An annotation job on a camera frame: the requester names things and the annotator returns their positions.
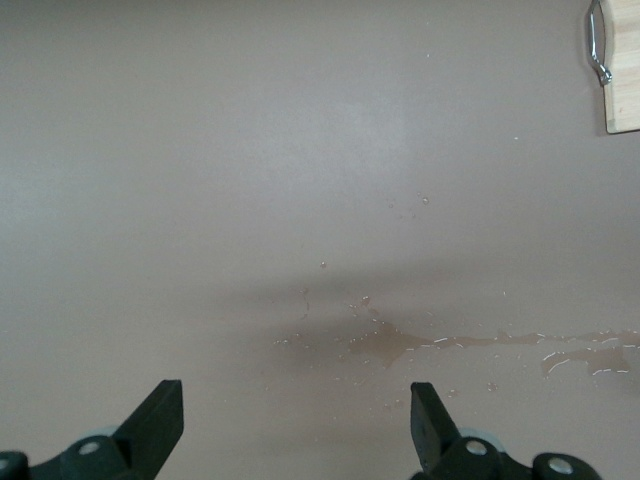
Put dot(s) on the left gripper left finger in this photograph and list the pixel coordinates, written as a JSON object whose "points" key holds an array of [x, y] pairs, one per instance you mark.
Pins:
{"points": [[150, 430]]}

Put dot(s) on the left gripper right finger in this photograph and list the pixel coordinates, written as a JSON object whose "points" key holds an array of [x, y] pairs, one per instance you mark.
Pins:
{"points": [[432, 440]]}

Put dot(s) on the brown liquid spill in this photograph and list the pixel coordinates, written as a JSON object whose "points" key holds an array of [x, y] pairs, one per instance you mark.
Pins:
{"points": [[605, 357], [385, 342]]}

